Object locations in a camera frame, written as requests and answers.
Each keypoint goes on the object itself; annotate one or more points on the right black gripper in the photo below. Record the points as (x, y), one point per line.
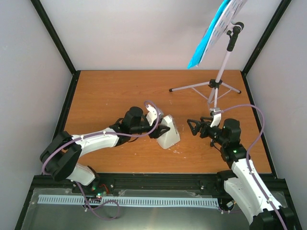
(205, 126)

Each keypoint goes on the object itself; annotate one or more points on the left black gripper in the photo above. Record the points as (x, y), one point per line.
(155, 132)

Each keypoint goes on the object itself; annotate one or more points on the white metronome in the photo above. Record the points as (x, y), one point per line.
(170, 137)

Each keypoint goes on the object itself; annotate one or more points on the white music stand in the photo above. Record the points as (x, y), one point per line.
(225, 26)

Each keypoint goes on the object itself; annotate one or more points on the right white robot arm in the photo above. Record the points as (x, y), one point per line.
(242, 182)

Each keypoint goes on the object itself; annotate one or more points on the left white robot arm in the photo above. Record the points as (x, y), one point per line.
(60, 158)

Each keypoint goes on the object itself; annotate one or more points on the blue sheet music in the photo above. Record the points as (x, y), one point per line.
(200, 50)

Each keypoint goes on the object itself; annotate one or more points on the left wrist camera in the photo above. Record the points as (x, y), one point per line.
(153, 114)

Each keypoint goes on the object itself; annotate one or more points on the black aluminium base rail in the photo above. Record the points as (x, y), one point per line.
(201, 184)

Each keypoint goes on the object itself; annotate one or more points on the light blue cable duct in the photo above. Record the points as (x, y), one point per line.
(130, 201)

